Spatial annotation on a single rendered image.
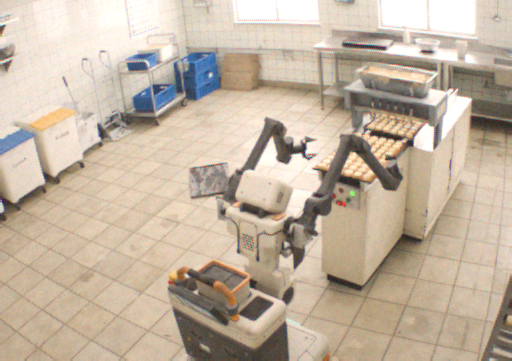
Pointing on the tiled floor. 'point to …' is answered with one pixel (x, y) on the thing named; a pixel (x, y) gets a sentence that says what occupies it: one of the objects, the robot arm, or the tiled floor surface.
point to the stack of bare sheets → (209, 180)
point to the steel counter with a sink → (500, 58)
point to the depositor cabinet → (432, 170)
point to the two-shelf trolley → (151, 86)
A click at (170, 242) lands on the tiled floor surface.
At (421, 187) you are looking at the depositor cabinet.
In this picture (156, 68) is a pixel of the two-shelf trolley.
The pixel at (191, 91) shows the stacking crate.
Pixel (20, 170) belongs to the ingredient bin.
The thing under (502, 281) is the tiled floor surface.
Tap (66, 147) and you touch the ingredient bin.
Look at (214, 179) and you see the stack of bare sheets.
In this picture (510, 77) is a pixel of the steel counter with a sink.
